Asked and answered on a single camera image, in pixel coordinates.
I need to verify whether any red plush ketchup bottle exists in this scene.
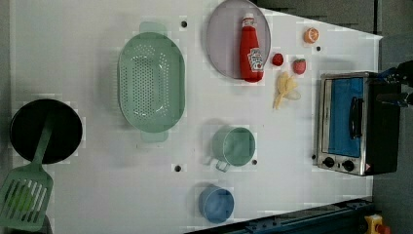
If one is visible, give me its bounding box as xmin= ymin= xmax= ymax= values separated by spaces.
xmin=240 ymin=13 xmax=264 ymax=83

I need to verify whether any grey round plate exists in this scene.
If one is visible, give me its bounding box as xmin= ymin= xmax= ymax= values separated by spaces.
xmin=206 ymin=0 xmax=271 ymax=79

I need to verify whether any green metal mug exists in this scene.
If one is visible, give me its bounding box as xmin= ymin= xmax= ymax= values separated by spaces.
xmin=211 ymin=126 xmax=255 ymax=173

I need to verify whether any green perforated colander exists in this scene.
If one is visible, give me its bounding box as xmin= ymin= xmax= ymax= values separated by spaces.
xmin=117 ymin=21 xmax=185 ymax=143

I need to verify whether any peeled banana toy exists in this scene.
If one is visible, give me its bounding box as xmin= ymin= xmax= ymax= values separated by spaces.
xmin=273 ymin=71 xmax=301 ymax=109

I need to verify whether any blue cup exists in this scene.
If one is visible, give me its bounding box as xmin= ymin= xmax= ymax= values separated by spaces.
xmin=199 ymin=184 xmax=235 ymax=223

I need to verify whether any round red strawberry toy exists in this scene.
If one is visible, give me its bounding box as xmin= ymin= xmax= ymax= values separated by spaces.
xmin=272 ymin=53 xmax=283 ymax=66

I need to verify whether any red strawberry with leaves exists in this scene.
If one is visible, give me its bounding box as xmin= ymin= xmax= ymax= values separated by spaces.
xmin=292 ymin=58 xmax=307 ymax=75

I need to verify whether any orange half toy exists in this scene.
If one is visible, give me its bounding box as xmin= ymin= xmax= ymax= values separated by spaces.
xmin=304 ymin=27 xmax=319 ymax=44

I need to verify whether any silver toaster oven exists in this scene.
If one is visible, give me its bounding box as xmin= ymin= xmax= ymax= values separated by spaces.
xmin=317 ymin=72 xmax=401 ymax=176

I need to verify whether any black frying pan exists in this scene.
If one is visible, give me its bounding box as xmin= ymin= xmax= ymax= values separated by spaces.
xmin=10 ymin=98 xmax=83 ymax=164

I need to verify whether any green slotted spatula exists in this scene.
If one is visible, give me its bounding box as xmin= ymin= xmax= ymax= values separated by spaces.
xmin=0 ymin=114 xmax=55 ymax=232

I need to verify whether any yellow red clamp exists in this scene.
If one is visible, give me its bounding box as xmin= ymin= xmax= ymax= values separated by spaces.
xmin=364 ymin=214 xmax=392 ymax=234

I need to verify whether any blue metal frame rail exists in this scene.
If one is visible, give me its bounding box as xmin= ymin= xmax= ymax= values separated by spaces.
xmin=186 ymin=199 xmax=375 ymax=234

